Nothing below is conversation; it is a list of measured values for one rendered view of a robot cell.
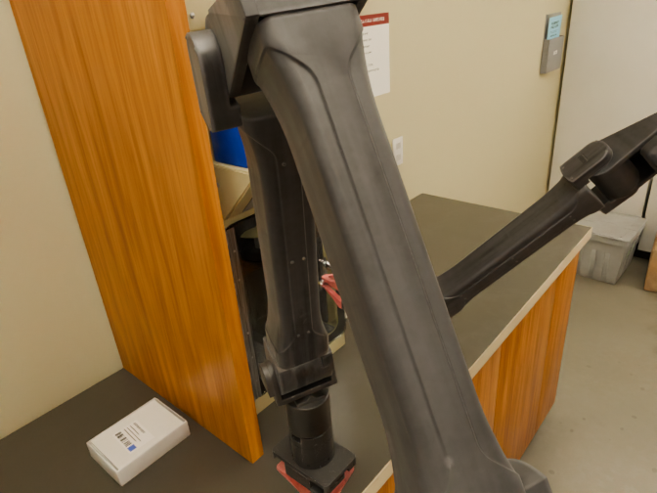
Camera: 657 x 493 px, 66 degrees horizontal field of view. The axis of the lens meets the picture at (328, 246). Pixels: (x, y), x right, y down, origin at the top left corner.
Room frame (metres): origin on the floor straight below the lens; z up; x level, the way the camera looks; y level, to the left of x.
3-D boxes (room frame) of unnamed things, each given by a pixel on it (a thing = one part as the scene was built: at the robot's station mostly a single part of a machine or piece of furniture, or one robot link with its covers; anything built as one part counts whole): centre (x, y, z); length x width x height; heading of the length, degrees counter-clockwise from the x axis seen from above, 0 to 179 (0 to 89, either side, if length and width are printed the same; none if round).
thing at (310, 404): (0.51, 0.04, 1.27); 0.07 x 0.06 x 0.07; 22
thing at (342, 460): (0.50, 0.04, 1.21); 0.10 x 0.07 x 0.07; 47
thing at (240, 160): (0.84, 0.11, 1.56); 0.10 x 0.10 x 0.09; 48
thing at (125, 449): (0.78, 0.42, 0.96); 0.16 x 0.12 x 0.04; 138
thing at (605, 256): (3.00, -1.69, 0.17); 0.60 x 0.42 x 0.33; 46
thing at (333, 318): (0.94, 0.08, 1.19); 0.30 x 0.01 x 0.40; 137
